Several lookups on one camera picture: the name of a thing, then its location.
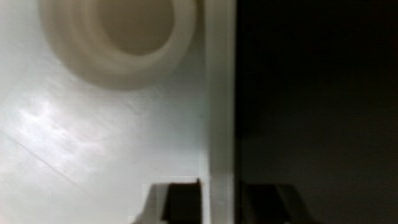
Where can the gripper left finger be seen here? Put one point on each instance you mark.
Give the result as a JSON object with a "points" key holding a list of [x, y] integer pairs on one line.
{"points": [[172, 205]]}

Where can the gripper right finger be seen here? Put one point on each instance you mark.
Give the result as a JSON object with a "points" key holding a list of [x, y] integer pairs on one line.
{"points": [[272, 205]]}

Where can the white square tabletop tray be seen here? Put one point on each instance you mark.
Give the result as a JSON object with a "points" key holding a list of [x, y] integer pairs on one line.
{"points": [[115, 110]]}

